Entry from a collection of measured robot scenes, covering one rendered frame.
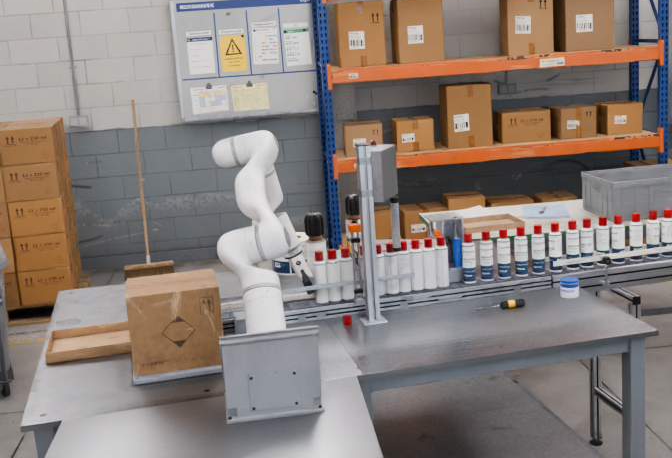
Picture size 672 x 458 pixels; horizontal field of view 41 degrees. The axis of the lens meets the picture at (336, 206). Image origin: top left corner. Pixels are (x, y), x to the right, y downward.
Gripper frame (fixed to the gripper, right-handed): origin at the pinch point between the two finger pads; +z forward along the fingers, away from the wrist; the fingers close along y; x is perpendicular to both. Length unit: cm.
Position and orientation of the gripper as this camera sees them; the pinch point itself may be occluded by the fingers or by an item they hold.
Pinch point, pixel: (309, 288)
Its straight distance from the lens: 346.0
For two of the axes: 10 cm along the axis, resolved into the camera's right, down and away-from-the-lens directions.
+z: 4.0, 8.8, 2.5
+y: -2.2, -1.7, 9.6
